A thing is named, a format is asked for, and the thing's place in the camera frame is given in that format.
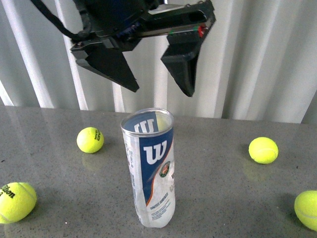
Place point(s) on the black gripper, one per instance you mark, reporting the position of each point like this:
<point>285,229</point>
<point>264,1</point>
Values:
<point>118,25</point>

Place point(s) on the clear blue Wilson tennis can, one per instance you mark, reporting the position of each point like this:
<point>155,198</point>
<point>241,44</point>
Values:
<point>148,138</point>

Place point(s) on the Head tennis ball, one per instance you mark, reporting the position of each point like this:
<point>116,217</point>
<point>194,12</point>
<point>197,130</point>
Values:
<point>90,140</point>

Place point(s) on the plain yellow tennis ball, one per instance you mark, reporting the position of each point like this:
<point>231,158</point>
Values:
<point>263,150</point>

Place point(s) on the Wilson 3 tennis ball near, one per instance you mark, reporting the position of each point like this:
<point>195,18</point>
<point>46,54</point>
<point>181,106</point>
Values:
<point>17,200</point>

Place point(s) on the Roland Garros tennis ball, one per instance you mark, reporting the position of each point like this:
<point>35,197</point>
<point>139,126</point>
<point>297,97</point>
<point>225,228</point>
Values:
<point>306,208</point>

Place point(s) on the white pleated curtain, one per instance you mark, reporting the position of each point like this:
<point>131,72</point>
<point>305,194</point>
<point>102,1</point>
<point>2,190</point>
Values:
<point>258,62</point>

